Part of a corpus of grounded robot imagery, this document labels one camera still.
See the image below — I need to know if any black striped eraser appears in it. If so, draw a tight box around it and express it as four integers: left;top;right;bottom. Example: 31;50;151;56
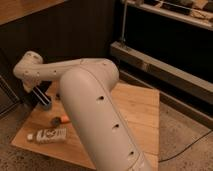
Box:
33;87;50;105

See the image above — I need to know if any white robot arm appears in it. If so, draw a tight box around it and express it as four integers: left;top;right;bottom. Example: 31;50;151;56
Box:
13;51;152;171

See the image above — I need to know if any blue ceramic cup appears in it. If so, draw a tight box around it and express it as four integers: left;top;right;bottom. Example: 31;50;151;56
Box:
40;101;52;111

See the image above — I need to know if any dark blue plush toy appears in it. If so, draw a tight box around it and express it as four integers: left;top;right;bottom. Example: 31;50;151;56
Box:
55;93;60;100

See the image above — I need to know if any orange toy carrot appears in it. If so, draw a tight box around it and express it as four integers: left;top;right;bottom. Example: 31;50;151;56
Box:
51;115;70;127

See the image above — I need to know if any white plastic bottle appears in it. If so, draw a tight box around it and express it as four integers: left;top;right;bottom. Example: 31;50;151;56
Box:
27;128;67;143

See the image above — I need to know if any metal shelf rack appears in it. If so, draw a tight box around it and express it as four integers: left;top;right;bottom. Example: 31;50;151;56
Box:
110;0;213;129

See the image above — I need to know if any black floor cable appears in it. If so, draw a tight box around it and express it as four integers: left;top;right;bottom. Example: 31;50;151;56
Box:
157;129;213;164

